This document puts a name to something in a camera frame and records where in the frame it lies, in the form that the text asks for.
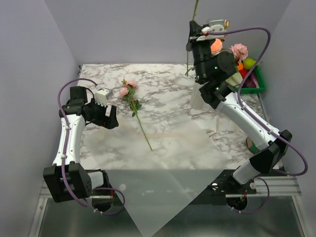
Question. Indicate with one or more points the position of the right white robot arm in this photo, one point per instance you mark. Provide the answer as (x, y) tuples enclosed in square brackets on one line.
[(211, 73)]

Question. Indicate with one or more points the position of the green plastic tray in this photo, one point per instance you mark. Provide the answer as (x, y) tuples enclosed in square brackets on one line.
[(262, 84)]

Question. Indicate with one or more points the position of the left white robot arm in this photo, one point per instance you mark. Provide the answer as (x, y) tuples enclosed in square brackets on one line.
[(66, 179)]

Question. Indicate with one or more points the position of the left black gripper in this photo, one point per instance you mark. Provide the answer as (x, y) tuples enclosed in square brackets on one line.
[(105, 121)]

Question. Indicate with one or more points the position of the pink rose stem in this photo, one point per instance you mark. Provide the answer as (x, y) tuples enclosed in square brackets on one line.
[(239, 51)]

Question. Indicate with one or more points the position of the green toy cabbage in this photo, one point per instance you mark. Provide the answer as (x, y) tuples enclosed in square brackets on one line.
[(235, 80)]

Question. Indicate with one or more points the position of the red toy pepper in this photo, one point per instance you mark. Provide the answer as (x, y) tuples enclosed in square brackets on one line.
[(244, 73)]

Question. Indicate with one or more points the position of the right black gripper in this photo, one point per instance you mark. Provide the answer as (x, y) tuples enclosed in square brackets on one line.
[(195, 29)]

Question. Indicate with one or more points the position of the pink flower bouquet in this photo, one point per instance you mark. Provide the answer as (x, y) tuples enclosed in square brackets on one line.
[(127, 93)]

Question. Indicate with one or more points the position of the white ribbed vase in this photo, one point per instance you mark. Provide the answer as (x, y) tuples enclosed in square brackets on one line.
[(196, 101)]

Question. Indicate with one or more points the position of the pink bud flower stem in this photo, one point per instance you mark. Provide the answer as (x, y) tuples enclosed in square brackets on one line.
[(217, 46)]

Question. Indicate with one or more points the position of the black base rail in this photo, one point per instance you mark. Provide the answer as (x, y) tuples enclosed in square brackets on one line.
[(222, 190)]

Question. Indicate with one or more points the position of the white wrapping paper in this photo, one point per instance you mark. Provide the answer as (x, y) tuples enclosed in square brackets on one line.
[(160, 166)]

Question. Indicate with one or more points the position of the green tape roll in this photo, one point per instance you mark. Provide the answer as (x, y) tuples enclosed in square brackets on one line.
[(251, 146)]

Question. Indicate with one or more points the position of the orange toy fruit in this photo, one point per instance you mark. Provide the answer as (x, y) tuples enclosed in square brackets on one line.
[(240, 66)]

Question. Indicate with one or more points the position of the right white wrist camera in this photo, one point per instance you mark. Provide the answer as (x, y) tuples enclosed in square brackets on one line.
[(214, 26)]

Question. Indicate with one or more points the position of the purple toy eggplant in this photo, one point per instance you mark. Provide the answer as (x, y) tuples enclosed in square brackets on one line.
[(252, 82)]

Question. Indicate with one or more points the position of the green toy pear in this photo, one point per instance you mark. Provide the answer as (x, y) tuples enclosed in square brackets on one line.
[(248, 63)]

